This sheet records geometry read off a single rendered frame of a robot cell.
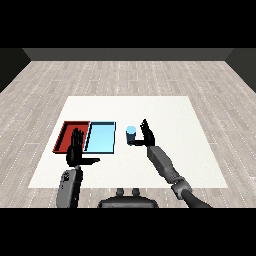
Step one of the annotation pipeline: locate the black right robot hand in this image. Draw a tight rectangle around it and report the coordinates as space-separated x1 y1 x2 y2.
128 118 157 148

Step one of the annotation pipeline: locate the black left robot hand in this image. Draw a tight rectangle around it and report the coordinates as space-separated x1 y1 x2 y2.
65 127 101 168

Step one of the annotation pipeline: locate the small blue can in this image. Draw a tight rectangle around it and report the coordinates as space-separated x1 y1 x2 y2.
125 125 137 145

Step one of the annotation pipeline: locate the shallow red open box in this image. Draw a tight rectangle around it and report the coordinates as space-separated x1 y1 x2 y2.
52 120 91 154

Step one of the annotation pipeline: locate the shallow light blue open box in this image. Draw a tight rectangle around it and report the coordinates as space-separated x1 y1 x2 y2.
83 121 117 155

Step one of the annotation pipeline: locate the dark grey robot body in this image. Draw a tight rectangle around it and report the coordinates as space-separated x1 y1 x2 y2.
97 188 159 209

